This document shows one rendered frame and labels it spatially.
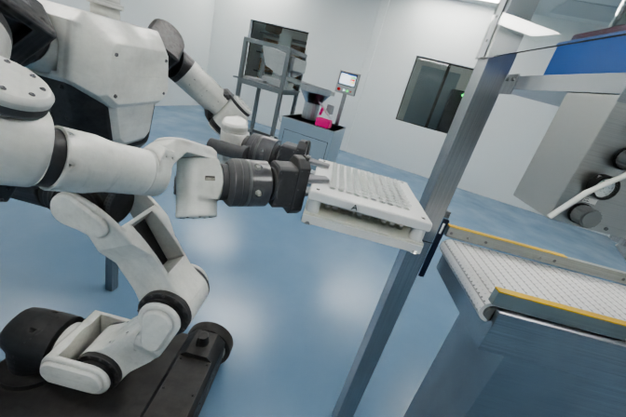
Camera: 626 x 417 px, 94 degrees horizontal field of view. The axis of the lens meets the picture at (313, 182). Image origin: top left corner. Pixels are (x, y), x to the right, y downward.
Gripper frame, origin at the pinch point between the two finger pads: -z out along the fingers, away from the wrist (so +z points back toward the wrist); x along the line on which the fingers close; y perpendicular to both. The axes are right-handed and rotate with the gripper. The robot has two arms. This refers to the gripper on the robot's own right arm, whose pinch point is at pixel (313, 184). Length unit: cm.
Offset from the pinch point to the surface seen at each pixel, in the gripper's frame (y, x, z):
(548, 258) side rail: 21, 11, -68
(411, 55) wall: -374, -93, -361
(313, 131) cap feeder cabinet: -227, 34, -124
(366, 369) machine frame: 1, 70, -40
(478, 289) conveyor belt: 23.2, 13.2, -32.9
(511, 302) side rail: 29.8, 10.4, -31.9
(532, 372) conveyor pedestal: 35, 30, -48
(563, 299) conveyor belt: 31, 13, -54
